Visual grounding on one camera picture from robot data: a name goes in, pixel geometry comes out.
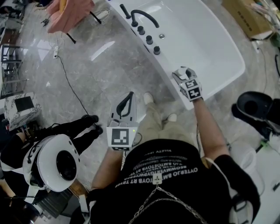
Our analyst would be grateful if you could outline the black toilet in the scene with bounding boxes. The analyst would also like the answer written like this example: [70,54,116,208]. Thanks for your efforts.
[231,91,280,132]

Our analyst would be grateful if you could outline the dark green bag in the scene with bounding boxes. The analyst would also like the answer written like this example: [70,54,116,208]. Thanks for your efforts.
[269,32,280,48]

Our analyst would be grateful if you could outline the white toilet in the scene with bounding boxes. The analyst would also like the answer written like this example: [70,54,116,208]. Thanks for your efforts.
[234,147,267,198]

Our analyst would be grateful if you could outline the marble pattern cabinet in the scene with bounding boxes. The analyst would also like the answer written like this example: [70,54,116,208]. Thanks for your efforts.
[3,91,42,130]

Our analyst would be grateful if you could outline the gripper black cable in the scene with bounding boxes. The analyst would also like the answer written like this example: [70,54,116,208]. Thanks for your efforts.
[130,132,143,147]
[195,122,203,154]

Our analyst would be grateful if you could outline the person's left forearm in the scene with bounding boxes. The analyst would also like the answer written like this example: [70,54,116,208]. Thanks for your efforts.
[91,150,125,190]

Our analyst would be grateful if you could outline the pink cloth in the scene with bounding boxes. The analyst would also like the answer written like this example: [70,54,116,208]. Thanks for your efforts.
[47,0,95,34]

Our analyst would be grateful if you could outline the brown cardboard box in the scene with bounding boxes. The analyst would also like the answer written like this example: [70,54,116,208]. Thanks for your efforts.
[221,0,274,40]

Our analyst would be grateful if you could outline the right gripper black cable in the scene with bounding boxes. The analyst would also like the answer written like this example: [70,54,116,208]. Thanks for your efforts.
[195,122,203,154]

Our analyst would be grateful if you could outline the thin grey floor cable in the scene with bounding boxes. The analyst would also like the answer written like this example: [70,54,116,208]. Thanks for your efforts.
[257,46,269,93]

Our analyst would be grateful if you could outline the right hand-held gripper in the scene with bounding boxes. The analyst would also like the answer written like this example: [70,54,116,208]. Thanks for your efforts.
[172,66,204,102]

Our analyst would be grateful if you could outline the silver chain necklace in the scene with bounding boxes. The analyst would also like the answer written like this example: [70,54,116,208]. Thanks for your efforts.
[128,174,208,224]

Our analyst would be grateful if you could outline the black hand shower handle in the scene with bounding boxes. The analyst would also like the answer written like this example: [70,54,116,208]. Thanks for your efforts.
[119,3,132,19]

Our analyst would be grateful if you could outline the black-legged chair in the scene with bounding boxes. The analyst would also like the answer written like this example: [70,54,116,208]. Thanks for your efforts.
[66,10,103,44]

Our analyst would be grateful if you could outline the black printed shirt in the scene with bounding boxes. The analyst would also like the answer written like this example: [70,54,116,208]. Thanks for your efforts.
[87,140,261,224]

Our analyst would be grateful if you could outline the black metal rack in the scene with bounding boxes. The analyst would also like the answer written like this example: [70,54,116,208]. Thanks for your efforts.
[21,181,88,224]

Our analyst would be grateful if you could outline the white plastic bottle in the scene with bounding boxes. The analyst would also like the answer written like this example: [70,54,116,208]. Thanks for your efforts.
[176,67,189,81]

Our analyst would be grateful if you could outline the person's right forearm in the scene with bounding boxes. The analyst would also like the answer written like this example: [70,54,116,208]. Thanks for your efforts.
[193,97,231,161]

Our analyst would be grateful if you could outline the beige trousers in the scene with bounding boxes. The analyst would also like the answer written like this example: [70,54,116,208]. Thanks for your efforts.
[135,101,198,152]

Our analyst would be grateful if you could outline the black coiled hose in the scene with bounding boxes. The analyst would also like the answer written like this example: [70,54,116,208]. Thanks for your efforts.
[274,53,280,77]

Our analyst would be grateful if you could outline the black curved faucet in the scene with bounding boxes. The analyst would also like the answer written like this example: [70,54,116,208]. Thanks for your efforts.
[130,9,160,28]

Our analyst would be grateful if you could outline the white bathtub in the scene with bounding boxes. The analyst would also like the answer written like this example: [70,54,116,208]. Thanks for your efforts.
[105,0,246,111]

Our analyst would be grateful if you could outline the white left shoe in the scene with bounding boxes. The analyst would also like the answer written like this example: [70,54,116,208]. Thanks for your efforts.
[143,92,154,105]

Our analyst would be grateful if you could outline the wide white power strip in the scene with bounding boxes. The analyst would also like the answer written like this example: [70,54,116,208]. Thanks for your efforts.
[94,9,110,21]

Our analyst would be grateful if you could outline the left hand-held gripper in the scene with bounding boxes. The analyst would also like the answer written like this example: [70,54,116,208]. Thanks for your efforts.
[106,91,138,151]

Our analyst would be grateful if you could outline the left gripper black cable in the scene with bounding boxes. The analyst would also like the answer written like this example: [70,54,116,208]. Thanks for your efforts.
[130,132,143,147]

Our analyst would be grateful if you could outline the black floor cable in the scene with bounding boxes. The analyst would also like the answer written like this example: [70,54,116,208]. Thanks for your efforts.
[55,56,99,128]

